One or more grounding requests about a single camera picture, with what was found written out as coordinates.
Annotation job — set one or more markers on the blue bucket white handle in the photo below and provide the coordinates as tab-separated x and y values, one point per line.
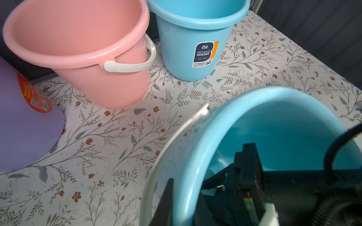
291	130

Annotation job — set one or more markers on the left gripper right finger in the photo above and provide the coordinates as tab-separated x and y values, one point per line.
203	215

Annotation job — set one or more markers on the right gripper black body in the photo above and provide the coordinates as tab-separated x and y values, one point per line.
300	197

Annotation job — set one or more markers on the blue bucket with label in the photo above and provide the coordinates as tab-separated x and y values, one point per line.
193	33

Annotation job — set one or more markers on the purple plastic bucket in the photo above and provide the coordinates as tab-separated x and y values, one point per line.
30	123

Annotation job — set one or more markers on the floral patterned table mat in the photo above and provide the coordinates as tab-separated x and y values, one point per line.
94	175

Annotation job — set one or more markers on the pink plastic bucket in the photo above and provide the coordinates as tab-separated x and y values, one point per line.
99	47

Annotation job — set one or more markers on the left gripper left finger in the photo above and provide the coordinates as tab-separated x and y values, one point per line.
163	213

